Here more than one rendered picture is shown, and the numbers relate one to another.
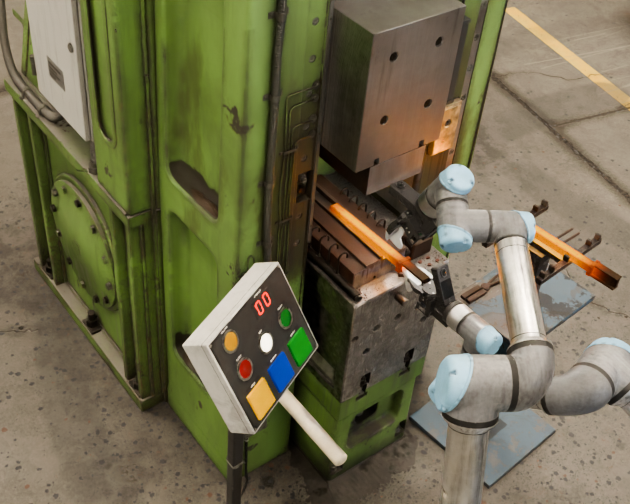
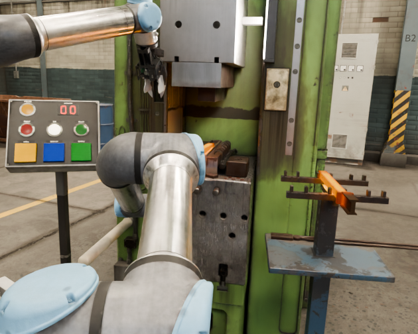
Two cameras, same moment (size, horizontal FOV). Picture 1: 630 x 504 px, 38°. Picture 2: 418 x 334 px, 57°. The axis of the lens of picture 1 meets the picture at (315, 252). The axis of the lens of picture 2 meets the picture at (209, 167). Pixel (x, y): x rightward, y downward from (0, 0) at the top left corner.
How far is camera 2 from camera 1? 2.32 m
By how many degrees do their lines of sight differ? 53
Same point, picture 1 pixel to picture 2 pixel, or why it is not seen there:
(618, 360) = (168, 137)
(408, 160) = (206, 70)
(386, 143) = (183, 46)
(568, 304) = (356, 270)
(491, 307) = (284, 245)
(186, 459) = not seen: hidden behind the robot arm
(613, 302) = not seen: outside the picture
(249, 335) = (44, 117)
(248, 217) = (119, 95)
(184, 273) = not seen: hidden behind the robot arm
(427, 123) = (219, 43)
